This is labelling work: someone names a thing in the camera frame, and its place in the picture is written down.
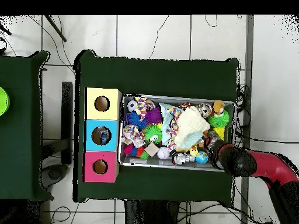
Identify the green spiky ball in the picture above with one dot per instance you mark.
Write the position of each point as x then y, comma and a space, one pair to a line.
153, 134

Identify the cream yellow cloth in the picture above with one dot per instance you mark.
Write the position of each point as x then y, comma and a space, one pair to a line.
191, 126

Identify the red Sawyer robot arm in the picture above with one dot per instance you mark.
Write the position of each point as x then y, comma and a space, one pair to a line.
261, 165

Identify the shallow clear mesh bin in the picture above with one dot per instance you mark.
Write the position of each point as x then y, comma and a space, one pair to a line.
140, 161

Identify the wooden three-hole box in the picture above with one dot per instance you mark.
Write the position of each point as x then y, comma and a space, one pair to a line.
102, 120

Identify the purple spiky ball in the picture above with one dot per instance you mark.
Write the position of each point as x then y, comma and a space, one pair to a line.
153, 115

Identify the blue spiky ball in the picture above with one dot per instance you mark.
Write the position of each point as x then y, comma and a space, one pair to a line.
135, 119

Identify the mint green cloth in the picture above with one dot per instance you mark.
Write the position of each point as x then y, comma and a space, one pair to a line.
164, 126

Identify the small soccer ball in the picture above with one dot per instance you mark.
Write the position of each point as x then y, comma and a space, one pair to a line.
132, 105

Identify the white baseball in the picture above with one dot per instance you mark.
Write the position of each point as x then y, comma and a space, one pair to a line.
163, 152

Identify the dark green table cloth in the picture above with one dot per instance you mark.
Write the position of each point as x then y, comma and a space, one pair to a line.
28, 140
154, 74

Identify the crushed silver drink can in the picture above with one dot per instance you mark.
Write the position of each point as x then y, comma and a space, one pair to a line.
204, 109

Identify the blue globe ball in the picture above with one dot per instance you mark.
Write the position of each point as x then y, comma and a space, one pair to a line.
202, 157

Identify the green fluffy toy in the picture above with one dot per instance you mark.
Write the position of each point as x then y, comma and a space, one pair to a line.
218, 119

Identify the brown plush bear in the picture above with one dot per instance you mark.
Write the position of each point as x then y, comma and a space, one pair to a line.
218, 107

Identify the black flat bar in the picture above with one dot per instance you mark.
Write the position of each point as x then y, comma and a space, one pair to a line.
67, 121

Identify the grey round base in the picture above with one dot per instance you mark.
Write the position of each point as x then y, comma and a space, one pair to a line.
55, 175

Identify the black rod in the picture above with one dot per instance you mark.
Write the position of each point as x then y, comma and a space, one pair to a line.
55, 28

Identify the green plastic bowl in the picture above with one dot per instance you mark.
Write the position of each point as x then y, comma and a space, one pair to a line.
3, 101

